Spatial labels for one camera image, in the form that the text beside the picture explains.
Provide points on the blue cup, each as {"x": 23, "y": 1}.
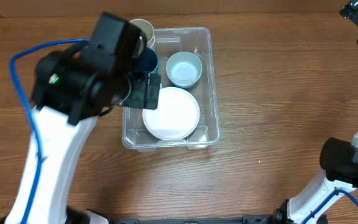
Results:
{"x": 148, "y": 63}

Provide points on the pink plate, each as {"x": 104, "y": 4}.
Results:
{"x": 176, "y": 116}

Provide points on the beige cup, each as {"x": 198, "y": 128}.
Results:
{"x": 148, "y": 29}

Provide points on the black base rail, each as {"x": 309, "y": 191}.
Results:
{"x": 246, "y": 219}

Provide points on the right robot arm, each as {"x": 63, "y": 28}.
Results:
{"x": 337, "y": 177}

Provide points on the clear plastic storage bin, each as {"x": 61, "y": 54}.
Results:
{"x": 169, "y": 41}

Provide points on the pink bowl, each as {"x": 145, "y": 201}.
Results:
{"x": 194, "y": 81}

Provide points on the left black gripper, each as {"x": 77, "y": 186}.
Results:
{"x": 142, "y": 100}

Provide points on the grey bowl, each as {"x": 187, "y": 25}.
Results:
{"x": 184, "y": 67}

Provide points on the light blue bowl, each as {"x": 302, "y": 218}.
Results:
{"x": 184, "y": 85}

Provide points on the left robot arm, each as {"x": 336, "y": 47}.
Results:
{"x": 73, "y": 88}

